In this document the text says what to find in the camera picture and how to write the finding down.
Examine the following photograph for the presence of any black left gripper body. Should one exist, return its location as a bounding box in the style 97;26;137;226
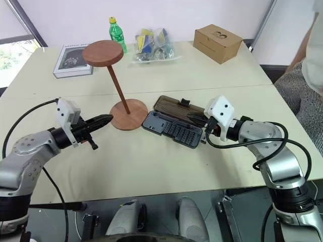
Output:
71;117;99;151

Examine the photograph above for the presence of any round wooden stand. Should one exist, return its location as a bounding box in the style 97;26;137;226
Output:
82;39;149;131

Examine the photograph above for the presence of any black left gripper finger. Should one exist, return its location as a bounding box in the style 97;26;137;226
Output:
88;117;113;133
85;114;114;126

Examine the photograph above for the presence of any grey door frame post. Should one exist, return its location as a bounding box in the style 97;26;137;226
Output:
249;0;276;52

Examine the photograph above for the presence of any green plastic bottle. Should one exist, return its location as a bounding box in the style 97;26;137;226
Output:
109;16;128;54

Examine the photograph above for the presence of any dark window frame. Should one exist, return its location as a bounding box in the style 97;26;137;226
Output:
9;0;49;48

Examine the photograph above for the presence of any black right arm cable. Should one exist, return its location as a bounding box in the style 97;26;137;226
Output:
204;121;312;181

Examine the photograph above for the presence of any black rectangular case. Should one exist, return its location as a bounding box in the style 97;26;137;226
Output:
141;95;209;150

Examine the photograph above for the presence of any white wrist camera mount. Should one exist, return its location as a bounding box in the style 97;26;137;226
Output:
56;98;82;148
203;95;235;142

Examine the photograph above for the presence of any person in white shirt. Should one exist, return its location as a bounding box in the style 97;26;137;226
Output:
274;11;323;162

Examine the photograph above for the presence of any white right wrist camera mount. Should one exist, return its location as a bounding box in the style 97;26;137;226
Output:
203;95;235;142

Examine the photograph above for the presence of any metal bracket under table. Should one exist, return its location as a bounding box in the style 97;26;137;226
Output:
216;195;239;242

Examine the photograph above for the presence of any grey rounded robot leg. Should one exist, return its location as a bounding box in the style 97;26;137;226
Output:
176;196;210;238
104;200;147;238

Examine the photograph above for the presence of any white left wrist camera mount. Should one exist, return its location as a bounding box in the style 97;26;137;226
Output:
56;98;82;148

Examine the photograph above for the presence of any brown cardboard box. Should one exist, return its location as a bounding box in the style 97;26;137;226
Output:
193;24;244;65

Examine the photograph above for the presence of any grey hardcover book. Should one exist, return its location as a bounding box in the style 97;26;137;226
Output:
52;43;94;79

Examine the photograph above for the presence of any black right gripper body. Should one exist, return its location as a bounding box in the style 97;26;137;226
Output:
201;117;223;138

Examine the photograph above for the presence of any clear plastic bag of items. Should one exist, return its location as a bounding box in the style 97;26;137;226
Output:
131;27;183;65

